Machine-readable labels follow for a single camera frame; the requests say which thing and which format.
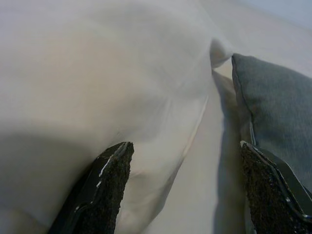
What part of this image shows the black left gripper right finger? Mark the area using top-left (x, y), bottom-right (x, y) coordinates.
top-left (239, 140), bottom-right (312, 234)

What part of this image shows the white pillow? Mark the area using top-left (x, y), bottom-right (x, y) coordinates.
top-left (0, 0), bottom-right (233, 234)

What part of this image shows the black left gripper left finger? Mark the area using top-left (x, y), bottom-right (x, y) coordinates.
top-left (48, 141), bottom-right (135, 234)

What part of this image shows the grey-blue fabric pillow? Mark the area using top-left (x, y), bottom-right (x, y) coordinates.
top-left (231, 53), bottom-right (312, 193)

